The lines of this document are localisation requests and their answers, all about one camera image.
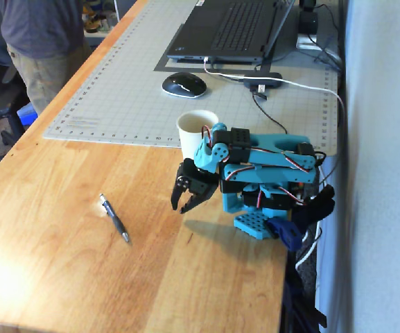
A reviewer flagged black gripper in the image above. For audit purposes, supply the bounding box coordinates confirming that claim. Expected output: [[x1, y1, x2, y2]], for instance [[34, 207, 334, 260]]
[[170, 157, 220, 214]]

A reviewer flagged dark blue ballpoint pen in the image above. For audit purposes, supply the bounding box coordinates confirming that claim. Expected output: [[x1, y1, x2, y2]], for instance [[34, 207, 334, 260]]
[[98, 193, 132, 244]]

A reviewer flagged white ceramic mug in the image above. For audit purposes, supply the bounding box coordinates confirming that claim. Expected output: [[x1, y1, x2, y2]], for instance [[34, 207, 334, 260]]
[[176, 109, 220, 159]]

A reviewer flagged dark blue table clamp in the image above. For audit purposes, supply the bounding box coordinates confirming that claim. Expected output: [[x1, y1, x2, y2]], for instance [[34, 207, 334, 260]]
[[267, 217, 305, 253]]

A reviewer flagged black silver computer mouse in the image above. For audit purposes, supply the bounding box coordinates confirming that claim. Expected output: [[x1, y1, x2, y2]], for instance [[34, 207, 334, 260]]
[[161, 71, 208, 99]]

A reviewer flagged grey gridded cutting mat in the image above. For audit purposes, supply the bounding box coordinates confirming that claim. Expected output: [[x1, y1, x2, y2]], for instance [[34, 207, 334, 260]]
[[42, 0, 340, 157]]

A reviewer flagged black table clamp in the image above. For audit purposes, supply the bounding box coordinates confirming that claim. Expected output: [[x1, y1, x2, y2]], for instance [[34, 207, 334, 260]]
[[291, 183, 336, 226]]

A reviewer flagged black usb hub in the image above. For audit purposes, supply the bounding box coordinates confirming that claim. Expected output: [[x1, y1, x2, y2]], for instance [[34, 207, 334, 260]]
[[243, 71, 284, 89]]

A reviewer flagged dark grey laptop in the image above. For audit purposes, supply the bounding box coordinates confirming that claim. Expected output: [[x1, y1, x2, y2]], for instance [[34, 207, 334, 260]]
[[166, 0, 296, 65]]

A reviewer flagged blue white container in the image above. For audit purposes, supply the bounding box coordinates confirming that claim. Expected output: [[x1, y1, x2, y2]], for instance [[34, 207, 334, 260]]
[[16, 103, 40, 128]]

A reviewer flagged white low shelf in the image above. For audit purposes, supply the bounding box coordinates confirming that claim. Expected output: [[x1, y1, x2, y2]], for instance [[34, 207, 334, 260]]
[[81, 0, 138, 46]]

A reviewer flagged silver stand base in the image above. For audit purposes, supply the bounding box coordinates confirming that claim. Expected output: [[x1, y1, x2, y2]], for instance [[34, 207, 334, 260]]
[[295, 33, 325, 50]]

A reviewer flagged black desk device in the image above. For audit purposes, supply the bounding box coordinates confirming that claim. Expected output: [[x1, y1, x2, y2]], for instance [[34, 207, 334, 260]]
[[298, 0, 320, 34]]

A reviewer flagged person in grey shirt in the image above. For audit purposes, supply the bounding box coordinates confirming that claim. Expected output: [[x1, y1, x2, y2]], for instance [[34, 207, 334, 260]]
[[0, 0, 93, 116]]

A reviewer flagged black usb cable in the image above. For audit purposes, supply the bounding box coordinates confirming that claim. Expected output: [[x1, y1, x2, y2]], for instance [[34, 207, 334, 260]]
[[251, 84, 289, 135]]

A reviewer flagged white usb cable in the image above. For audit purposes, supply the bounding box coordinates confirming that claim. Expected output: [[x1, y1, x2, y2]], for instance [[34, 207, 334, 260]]
[[203, 56, 346, 271]]

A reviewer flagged black table leg frame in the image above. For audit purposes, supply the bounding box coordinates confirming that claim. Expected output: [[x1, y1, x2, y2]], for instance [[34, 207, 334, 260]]
[[279, 242, 328, 333]]

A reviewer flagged thin black cable bundle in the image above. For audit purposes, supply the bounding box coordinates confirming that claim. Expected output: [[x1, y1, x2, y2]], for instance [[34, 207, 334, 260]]
[[308, 2, 343, 73]]

